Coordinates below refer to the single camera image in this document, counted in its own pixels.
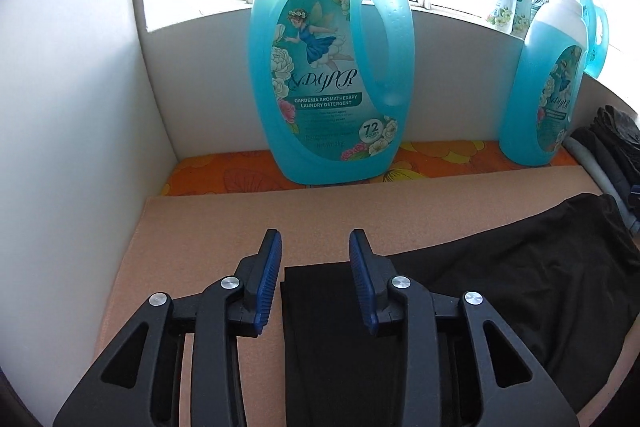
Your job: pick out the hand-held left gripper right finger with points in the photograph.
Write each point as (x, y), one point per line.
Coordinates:
(361, 279)

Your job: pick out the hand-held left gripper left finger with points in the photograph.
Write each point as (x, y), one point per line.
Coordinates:
(267, 279)

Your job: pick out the black pants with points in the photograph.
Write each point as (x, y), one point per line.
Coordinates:
(525, 287)

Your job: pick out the beige felt mat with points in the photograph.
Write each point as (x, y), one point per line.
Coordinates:
(200, 247)

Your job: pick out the orange floral cloth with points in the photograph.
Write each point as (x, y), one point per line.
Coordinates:
(225, 167)

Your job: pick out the large blue detergent bottle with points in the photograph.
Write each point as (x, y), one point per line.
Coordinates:
(320, 72)

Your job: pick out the pile of dark folded clothes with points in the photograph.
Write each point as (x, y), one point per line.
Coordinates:
(607, 157)

